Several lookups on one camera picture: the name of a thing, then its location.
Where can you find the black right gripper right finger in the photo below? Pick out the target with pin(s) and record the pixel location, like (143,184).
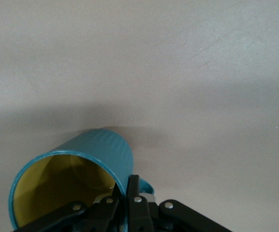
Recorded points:
(153,217)

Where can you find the teal cup yellow inside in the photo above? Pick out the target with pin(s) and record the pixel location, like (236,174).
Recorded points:
(105,149)

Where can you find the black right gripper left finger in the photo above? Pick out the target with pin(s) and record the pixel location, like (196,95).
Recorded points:
(98,212)

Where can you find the brown table cover mat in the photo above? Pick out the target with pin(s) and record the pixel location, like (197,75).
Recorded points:
(178,72)

